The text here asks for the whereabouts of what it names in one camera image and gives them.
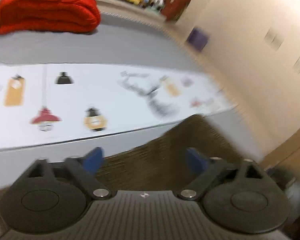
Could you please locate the grey printed bed sheet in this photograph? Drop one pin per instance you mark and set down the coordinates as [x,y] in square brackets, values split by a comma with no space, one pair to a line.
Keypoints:
[117,40]

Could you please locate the wooden bed frame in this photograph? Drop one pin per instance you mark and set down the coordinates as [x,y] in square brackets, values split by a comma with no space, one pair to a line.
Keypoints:
[240,124]

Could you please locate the beige door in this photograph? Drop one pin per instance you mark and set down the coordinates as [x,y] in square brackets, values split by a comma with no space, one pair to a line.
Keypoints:
[286,155]

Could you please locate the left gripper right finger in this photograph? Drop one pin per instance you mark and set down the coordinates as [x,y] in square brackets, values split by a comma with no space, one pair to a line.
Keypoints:
[239,197]

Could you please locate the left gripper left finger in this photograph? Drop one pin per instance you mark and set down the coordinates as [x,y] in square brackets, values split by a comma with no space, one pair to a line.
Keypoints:
[49,197]

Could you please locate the red folded quilt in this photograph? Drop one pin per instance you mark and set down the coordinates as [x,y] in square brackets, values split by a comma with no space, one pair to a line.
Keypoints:
[74,16]

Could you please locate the dark olive corduroy pants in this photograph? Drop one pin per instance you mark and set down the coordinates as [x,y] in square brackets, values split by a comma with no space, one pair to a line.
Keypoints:
[142,160]

